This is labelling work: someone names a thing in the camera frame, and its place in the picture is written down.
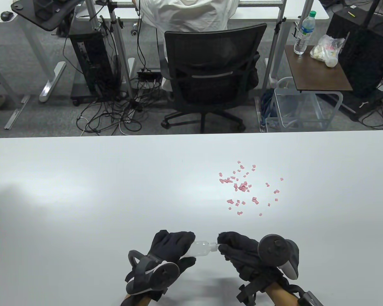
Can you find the person's right hand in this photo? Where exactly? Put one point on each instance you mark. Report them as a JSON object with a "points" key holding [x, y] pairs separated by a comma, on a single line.
{"points": [[241, 248]]}

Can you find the person's left hand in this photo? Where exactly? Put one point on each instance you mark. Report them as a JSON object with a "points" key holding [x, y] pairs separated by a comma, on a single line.
{"points": [[170, 244]]}

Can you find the clear conical squeeze bottle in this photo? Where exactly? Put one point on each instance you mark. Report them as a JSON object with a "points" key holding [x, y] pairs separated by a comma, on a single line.
{"points": [[199, 248]]}

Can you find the pile of pink paper scraps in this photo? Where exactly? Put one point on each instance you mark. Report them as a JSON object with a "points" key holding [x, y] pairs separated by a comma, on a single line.
{"points": [[242, 186]]}

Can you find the person's right forearm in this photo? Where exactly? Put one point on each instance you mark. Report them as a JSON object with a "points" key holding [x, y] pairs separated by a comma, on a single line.
{"points": [[282, 296]]}

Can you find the clear plastic water bottle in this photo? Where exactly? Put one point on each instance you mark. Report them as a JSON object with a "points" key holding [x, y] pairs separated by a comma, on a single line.
{"points": [[303, 32]]}

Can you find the black right hand controller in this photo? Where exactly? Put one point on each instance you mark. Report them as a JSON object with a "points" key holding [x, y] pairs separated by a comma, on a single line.
{"points": [[274, 250]]}

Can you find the clear plastic storage bin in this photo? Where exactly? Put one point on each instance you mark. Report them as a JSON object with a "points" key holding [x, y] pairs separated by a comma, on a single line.
{"points": [[287, 108]]}

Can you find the black power strip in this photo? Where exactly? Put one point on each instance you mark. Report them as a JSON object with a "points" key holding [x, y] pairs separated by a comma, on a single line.
{"points": [[148, 75]]}

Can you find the brown wooden side table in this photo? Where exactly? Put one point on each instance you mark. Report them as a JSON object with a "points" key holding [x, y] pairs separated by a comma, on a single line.
{"points": [[316, 75]]}

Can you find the black mesh office chair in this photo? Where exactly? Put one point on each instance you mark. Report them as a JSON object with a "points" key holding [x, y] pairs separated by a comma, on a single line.
{"points": [[210, 54]]}

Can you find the slim black computer tower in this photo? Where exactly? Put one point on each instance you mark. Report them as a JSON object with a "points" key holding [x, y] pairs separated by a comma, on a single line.
{"points": [[89, 57]]}

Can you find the clear plastic food bag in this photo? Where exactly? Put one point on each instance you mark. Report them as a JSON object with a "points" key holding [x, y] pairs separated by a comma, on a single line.
{"points": [[325, 51]]}

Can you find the large black computer tower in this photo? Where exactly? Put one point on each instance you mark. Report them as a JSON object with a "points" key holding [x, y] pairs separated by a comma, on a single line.
{"points": [[364, 47]]}

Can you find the black computer mouse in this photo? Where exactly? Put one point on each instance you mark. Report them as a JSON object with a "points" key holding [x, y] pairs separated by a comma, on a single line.
{"points": [[7, 15]]}

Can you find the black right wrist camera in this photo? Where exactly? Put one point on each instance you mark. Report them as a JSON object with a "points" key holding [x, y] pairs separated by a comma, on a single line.
{"points": [[309, 299]]}

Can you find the white desk with aluminium frame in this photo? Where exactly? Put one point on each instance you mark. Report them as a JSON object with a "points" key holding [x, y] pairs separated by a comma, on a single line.
{"points": [[319, 12]]}

